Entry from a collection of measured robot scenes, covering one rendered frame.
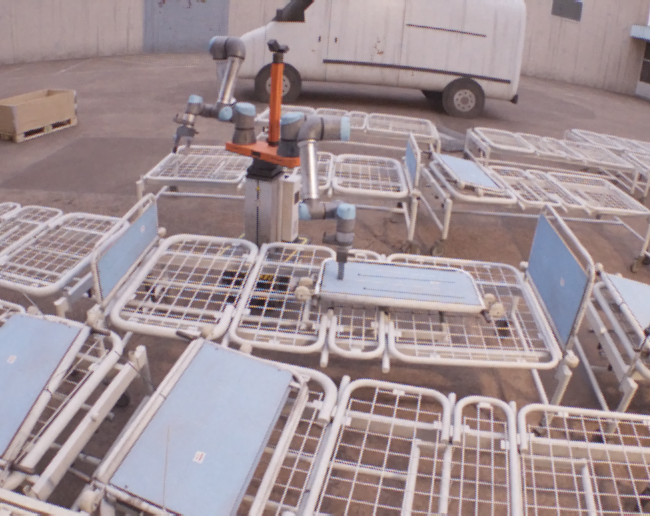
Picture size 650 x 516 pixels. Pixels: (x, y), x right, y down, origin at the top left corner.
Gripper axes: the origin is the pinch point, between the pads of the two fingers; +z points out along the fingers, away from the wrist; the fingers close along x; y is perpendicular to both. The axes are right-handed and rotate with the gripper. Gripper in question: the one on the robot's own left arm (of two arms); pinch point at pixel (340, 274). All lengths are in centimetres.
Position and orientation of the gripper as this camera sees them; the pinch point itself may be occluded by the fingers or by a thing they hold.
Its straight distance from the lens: 231.1
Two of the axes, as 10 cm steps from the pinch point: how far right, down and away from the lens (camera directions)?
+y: 9.9, 1.1, -0.4
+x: 0.8, -3.8, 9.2
